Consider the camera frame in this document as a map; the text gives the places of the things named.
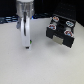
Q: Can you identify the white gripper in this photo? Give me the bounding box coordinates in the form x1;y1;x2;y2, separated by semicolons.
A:
17;11;33;48

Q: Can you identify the black kcup holder drawer unit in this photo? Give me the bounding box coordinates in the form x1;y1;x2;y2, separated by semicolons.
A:
46;10;76;47

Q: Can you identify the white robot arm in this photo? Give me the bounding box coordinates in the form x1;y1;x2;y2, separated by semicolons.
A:
16;0;34;49

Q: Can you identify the red white kcup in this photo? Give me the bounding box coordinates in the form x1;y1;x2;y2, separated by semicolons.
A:
64;30;73;37
52;16;59;22

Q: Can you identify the red white kcup front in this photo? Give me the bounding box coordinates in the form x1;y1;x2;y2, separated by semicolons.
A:
64;30;73;37

